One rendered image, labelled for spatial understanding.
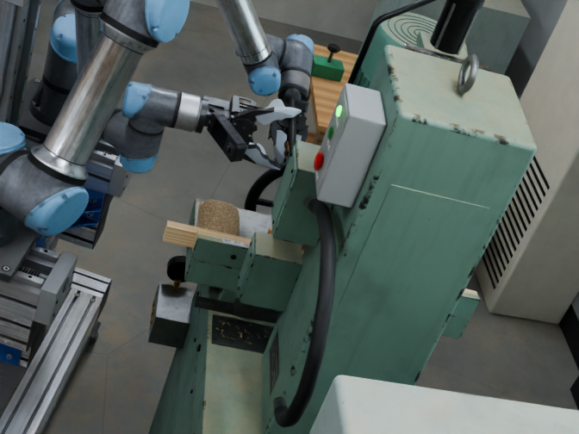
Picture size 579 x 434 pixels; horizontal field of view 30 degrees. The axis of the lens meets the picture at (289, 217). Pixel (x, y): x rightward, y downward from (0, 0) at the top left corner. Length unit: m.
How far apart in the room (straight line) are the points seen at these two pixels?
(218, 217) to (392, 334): 0.57
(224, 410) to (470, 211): 0.64
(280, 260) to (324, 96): 1.79
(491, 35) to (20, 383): 2.50
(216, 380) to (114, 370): 1.12
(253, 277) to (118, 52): 0.47
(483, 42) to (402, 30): 2.54
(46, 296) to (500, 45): 2.72
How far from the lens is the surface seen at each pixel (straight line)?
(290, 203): 1.81
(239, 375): 2.10
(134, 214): 3.74
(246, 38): 2.49
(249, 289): 1.97
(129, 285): 3.45
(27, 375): 2.79
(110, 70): 1.98
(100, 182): 2.62
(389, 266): 1.72
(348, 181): 1.65
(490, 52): 4.50
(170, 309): 2.46
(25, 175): 2.04
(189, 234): 2.16
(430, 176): 1.63
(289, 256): 1.94
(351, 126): 1.60
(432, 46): 1.80
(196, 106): 2.20
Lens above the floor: 2.23
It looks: 34 degrees down
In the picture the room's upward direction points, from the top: 21 degrees clockwise
